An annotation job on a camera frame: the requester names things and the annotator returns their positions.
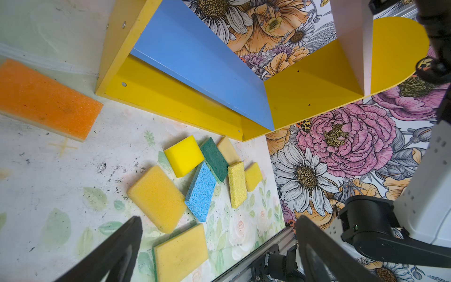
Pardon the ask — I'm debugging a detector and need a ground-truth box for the yellow wooden shelf unit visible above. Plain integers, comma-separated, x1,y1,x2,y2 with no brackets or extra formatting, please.
96,1,429,141

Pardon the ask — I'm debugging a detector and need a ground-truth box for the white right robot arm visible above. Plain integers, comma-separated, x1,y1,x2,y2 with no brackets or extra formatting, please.
339,92,451,268

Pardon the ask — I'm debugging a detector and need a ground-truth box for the textured yellow sponge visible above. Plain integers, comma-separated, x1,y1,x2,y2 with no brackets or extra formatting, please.
228,162,247,209

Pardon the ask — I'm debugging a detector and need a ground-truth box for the rounded yellow sponge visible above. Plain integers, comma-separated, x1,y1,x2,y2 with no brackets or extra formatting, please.
127,166,187,234

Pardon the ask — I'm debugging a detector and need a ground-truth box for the dark green sponge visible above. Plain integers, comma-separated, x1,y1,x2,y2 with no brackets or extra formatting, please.
200,137,229,182

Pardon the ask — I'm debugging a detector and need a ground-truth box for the orange sponge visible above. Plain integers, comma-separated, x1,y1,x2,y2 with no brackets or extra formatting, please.
1,59,103,142

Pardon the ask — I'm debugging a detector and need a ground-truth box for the tan yellow sponge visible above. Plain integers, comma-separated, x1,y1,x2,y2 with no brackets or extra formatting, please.
217,136,241,165

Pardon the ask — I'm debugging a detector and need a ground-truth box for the bright yellow sponge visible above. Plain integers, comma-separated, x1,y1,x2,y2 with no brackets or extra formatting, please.
164,136,204,178

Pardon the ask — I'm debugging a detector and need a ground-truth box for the yellow sponge green backing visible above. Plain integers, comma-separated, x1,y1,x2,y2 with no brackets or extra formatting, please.
153,224,209,282

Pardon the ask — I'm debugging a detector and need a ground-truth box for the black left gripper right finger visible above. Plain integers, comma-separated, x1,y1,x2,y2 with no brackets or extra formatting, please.
295,216,380,282

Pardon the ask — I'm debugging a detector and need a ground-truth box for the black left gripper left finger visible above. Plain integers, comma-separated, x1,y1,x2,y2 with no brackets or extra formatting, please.
57,216,143,282

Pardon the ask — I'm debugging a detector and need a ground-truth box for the small yellow sponge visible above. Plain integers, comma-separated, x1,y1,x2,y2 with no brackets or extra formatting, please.
245,162,263,192

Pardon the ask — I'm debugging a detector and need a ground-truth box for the aluminium front rail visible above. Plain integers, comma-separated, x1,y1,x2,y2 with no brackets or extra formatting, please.
215,226,305,282

